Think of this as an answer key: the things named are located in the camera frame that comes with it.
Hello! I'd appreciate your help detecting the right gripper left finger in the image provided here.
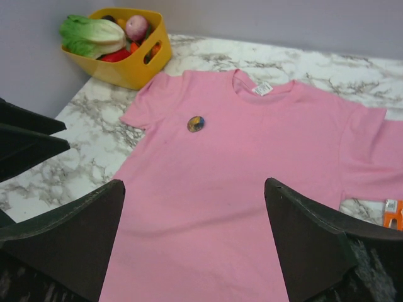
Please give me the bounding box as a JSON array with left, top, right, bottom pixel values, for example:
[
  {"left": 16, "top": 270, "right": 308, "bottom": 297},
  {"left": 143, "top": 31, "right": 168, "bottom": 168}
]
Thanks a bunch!
[{"left": 1, "top": 180, "right": 125, "bottom": 301}]

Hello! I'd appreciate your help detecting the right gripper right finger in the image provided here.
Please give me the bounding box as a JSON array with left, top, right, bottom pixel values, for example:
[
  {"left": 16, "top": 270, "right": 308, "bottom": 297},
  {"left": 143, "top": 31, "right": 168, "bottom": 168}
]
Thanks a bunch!
[{"left": 264, "top": 178, "right": 402, "bottom": 301}]

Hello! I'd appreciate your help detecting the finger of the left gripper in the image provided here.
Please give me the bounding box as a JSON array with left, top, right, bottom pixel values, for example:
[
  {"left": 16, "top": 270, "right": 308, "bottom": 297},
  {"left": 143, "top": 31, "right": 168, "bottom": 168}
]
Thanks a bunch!
[
  {"left": 1, "top": 98, "right": 67, "bottom": 135},
  {"left": 1, "top": 123, "right": 70, "bottom": 182}
]

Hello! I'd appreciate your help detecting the pink t-shirt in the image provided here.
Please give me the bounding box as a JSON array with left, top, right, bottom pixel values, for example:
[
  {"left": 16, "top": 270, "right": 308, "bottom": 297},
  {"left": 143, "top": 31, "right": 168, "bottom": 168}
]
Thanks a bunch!
[{"left": 100, "top": 70, "right": 402, "bottom": 301}]

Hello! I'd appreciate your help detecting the round blue yellow brooch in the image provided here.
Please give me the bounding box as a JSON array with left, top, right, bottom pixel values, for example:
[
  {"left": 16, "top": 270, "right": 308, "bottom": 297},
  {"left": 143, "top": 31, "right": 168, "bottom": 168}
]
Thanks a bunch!
[{"left": 187, "top": 116, "right": 205, "bottom": 133}]

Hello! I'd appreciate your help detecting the orange black packet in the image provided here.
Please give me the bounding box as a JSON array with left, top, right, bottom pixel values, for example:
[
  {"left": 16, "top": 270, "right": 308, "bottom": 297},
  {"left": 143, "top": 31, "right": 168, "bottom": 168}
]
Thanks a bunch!
[{"left": 383, "top": 199, "right": 402, "bottom": 231}]

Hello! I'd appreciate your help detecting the green toy lettuce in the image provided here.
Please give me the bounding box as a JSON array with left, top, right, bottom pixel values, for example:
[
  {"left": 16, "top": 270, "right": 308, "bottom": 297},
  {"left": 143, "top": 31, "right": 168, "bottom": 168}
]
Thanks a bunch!
[{"left": 59, "top": 15, "right": 127, "bottom": 59}]

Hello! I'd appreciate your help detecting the red toy pepper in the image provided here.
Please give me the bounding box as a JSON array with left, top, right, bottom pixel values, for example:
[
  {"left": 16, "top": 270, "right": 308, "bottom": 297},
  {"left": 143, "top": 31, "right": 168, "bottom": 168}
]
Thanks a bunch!
[{"left": 99, "top": 48, "right": 131, "bottom": 62}]

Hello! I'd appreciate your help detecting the yellow plastic bin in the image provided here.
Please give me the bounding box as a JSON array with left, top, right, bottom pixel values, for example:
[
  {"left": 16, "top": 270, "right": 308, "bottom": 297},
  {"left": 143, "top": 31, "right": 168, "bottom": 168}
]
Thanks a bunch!
[{"left": 61, "top": 8, "right": 172, "bottom": 90}]

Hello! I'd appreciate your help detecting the dark purple toy eggplant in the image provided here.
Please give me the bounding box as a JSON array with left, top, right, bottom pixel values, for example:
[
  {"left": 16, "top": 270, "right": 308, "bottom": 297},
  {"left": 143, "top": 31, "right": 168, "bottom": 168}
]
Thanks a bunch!
[{"left": 102, "top": 15, "right": 116, "bottom": 23}]

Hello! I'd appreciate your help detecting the pink toy onion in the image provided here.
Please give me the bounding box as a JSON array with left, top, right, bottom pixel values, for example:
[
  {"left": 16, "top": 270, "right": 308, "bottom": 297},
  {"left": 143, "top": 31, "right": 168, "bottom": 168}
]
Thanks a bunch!
[{"left": 125, "top": 15, "right": 149, "bottom": 41}]

